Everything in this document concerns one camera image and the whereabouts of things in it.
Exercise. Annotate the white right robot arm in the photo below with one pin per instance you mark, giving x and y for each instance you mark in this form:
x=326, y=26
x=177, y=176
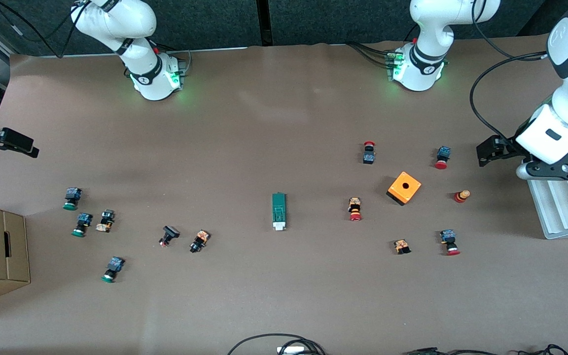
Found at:
x=151, y=74

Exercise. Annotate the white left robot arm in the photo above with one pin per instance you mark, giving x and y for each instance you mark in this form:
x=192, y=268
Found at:
x=422, y=69

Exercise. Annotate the white ridged foam tray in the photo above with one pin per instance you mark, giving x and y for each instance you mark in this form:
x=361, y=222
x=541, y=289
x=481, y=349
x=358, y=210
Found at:
x=560, y=207

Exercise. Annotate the red push button blue block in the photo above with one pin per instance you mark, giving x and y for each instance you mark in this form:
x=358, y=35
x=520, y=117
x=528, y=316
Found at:
x=443, y=157
x=449, y=241

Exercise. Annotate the red yellow button head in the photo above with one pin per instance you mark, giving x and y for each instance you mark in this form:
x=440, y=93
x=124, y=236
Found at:
x=461, y=196

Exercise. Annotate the green push button blue block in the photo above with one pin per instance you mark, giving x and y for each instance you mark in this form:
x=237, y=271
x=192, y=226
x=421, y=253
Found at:
x=82, y=223
x=112, y=268
x=71, y=197

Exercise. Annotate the red mushroom button black block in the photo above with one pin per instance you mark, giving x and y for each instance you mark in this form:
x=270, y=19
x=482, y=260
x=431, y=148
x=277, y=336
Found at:
x=369, y=154

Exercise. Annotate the orange contact block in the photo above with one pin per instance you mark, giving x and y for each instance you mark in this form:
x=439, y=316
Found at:
x=402, y=246

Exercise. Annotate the orange button enclosure box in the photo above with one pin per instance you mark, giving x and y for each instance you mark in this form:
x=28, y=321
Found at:
x=404, y=188

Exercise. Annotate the beige black switch block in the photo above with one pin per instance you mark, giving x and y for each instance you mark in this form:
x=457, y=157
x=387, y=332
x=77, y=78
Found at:
x=105, y=220

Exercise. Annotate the black flat-head switch red terminals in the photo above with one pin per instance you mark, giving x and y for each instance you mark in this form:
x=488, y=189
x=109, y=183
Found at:
x=169, y=234

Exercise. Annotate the black selector switch orange block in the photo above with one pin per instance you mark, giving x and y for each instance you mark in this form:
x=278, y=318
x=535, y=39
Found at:
x=199, y=241

